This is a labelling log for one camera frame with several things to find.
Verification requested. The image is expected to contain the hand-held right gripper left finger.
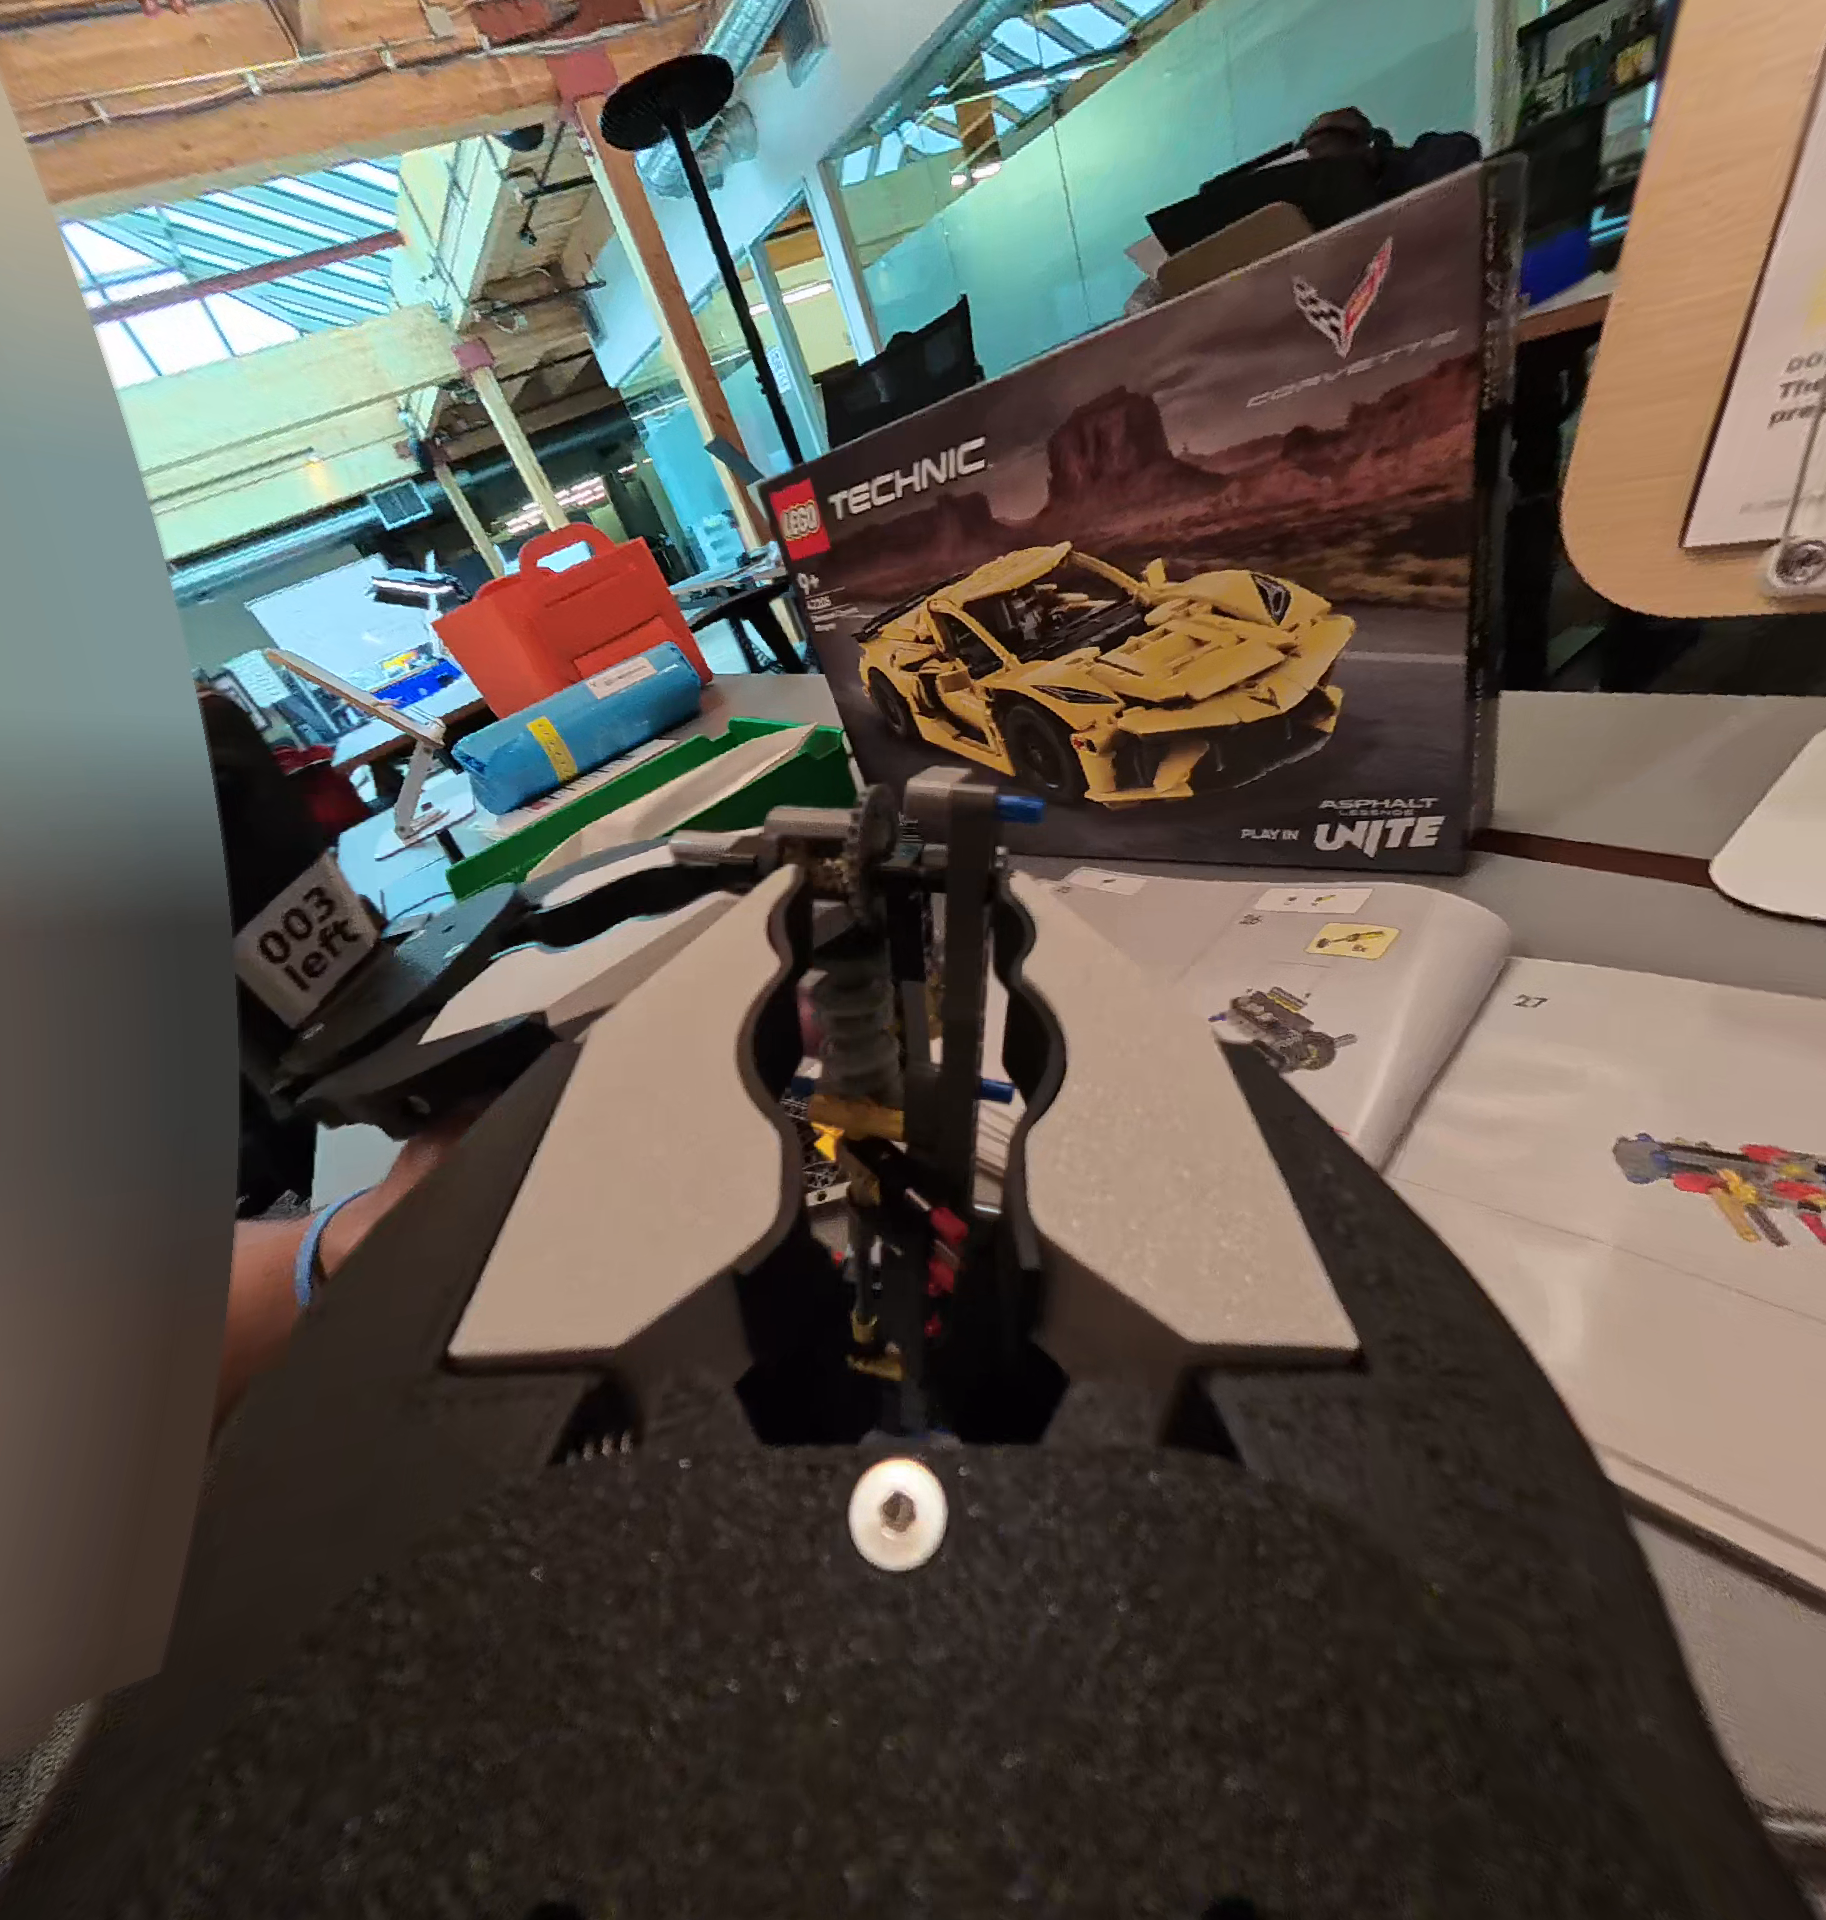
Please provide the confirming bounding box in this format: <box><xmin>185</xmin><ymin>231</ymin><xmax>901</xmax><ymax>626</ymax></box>
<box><xmin>444</xmin><ymin>859</ymin><xmax>825</xmax><ymax>1405</ymax></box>

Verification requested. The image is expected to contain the black pole with round top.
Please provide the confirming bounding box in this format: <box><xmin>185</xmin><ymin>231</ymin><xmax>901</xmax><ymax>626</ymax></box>
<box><xmin>603</xmin><ymin>53</ymin><xmax>814</xmax><ymax>469</ymax></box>

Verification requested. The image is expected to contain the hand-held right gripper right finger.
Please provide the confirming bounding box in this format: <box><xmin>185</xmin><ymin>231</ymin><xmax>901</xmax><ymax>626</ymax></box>
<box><xmin>992</xmin><ymin>876</ymin><xmax>1366</xmax><ymax>1405</ymax></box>

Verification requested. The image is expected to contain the green plastic bin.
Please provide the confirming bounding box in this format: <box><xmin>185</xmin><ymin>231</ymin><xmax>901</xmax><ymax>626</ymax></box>
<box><xmin>448</xmin><ymin>719</ymin><xmax>862</xmax><ymax>901</ymax></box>

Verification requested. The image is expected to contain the laminated instruction sheet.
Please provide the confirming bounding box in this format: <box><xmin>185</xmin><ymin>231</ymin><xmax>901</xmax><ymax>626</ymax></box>
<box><xmin>1681</xmin><ymin>0</ymin><xmax>1826</xmax><ymax>603</ymax></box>

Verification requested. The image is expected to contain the white paper sheet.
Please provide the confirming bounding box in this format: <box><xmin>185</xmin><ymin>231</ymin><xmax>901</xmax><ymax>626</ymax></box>
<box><xmin>544</xmin><ymin>735</ymin><xmax>829</xmax><ymax>866</ymax></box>

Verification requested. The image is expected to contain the toy car set box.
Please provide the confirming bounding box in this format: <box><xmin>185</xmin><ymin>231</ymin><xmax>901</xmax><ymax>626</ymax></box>
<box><xmin>764</xmin><ymin>148</ymin><xmax>1532</xmax><ymax>879</ymax></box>

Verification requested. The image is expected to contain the brick-built car chassis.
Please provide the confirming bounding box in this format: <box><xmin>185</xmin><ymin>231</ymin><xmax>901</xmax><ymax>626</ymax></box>
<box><xmin>675</xmin><ymin>765</ymin><xmax>1050</xmax><ymax>1398</ymax></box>

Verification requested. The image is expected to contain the blue wristband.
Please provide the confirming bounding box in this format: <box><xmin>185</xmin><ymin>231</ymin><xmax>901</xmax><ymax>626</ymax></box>
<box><xmin>291</xmin><ymin>1191</ymin><xmax>377</xmax><ymax>1310</ymax></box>

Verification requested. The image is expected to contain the person's left hand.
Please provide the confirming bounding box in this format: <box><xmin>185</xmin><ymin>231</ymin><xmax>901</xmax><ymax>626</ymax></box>
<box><xmin>334</xmin><ymin>1118</ymin><xmax>464</xmax><ymax>1256</ymax></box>

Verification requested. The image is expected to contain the blue rolled bundle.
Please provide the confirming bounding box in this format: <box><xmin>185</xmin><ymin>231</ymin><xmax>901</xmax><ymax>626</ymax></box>
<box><xmin>451</xmin><ymin>644</ymin><xmax>707</xmax><ymax>819</ymax></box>

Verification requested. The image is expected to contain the building instruction booklet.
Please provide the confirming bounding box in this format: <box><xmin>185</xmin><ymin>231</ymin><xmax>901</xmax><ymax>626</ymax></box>
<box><xmin>1002</xmin><ymin>859</ymin><xmax>1826</xmax><ymax>1615</ymax></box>

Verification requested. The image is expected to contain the wooden stand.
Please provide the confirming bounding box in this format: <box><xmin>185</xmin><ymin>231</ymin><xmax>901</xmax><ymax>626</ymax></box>
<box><xmin>261</xmin><ymin>645</ymin><xmax>483</xmax><ymax>866</ymax></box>

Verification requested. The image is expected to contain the orange tote bag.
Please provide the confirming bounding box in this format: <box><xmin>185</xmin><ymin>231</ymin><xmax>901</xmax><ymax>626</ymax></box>
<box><xmin>431</xmin><ymin>522</ymin><xmax>711</xmax><ymax>722</ymax></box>

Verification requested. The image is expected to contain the person's left forearm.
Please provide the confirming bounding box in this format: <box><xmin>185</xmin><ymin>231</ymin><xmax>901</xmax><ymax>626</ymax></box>
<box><xmin>219</xmin><ymin>1199</ymin><xmax>344</xmax><ymax>1441</ymax></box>

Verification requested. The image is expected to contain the instruction sheet on stand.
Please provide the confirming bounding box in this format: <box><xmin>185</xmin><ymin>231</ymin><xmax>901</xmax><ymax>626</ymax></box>
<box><xmin>1561</xmin><ymin>0</ymin><xmax>1826</xmax><ymax>622</ymax></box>

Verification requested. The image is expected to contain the whiteboard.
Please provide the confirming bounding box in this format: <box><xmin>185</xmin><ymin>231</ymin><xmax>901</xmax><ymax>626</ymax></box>
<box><xmin>246</xmin><ymin>555</ymin><xmax>453</xmax><ymax>710</ymax></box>

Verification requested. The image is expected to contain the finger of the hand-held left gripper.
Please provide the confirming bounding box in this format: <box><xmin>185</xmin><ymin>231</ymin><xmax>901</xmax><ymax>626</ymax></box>
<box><xmin>520</xmin><ymin>840</ymin><xmax>750</xmax><ymax>913</ymax></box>
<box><xmin>415</xmin><ymin>897</ymin><xmax>725</xmax><ymax>1052</ymax></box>

